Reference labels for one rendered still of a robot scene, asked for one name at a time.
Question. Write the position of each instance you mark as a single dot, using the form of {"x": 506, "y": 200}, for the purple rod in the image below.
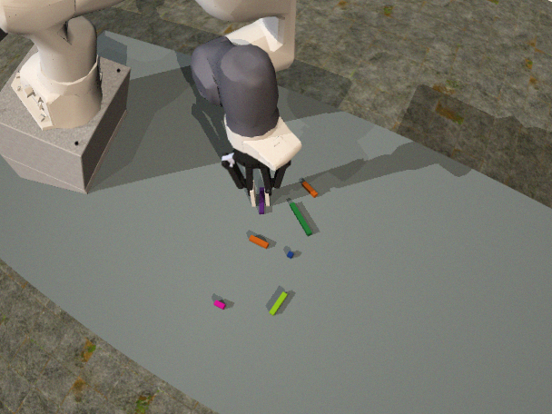
{"x": 261, "y": 208}

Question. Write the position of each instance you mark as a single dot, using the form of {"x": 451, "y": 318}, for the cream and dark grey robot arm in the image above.
{"x": 232, "y": 72}

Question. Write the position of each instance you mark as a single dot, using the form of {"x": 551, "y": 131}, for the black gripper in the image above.
{"x": 229, "y": 162}

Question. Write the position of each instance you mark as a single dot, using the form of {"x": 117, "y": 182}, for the orange rod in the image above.
{"x": 309, "y": 189}
{"x": 258, "y": 241}

